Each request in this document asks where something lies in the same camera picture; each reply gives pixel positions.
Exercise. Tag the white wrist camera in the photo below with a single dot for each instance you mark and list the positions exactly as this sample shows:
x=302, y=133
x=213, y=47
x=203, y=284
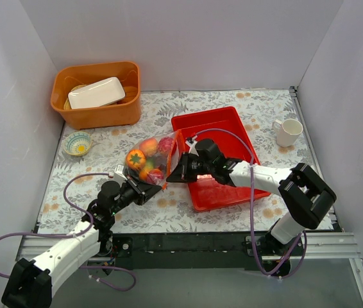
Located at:
x=119, y=171
x=191, y=142

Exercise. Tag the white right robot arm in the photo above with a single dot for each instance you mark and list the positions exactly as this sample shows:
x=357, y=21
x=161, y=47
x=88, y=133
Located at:
x=306, y=195

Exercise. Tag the orange plastic tub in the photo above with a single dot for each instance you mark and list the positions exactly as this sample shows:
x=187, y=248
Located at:
x=126, y=111

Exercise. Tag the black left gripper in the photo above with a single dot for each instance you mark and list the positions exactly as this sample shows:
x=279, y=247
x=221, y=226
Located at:
x=141, y=194

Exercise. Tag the clear zip bag orange zipper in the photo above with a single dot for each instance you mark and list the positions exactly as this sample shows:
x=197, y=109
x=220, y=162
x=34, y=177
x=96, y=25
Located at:
x=172, y=159

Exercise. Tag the green orange mango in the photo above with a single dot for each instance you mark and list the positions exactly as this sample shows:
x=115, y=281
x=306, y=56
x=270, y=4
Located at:
x=150, y=164

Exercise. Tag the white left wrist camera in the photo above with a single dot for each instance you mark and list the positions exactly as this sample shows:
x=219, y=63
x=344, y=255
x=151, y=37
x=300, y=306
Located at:
x=119, y=171

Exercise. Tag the peach fruit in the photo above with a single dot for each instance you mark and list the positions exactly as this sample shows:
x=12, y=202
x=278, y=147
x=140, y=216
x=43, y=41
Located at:
x=149, y=147

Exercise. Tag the red plastic tray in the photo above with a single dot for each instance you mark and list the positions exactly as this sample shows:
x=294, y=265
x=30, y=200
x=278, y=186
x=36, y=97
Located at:
x=225, y=128

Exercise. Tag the orange red tomato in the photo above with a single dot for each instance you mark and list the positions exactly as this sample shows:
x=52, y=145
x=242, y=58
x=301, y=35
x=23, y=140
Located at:
x=135, y=159

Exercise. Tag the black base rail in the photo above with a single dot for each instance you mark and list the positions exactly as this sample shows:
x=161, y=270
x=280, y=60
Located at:
x=179, y=251

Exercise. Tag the wrinkled red fruit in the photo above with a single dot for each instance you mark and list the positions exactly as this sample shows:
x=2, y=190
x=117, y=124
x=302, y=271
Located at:
x=165, y=146

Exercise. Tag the yellow plate in tub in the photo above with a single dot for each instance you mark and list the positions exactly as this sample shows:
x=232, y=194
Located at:
x=67, y=105

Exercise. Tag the white rectangular dish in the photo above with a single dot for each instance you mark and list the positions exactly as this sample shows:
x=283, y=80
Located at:
x=101, y=93

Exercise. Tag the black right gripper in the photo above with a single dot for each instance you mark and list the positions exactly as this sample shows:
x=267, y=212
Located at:
x=185, y=170

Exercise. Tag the patterned small bowl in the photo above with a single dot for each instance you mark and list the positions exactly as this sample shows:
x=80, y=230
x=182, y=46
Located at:
x=77, y=144

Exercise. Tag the white mug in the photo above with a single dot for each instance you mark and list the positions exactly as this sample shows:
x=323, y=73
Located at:
x=287, y=131

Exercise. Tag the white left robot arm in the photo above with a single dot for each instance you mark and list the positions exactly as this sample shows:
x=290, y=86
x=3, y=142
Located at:
x=34, y=283

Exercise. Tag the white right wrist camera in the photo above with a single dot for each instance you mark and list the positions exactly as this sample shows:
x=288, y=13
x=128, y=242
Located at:
x=191, y=142

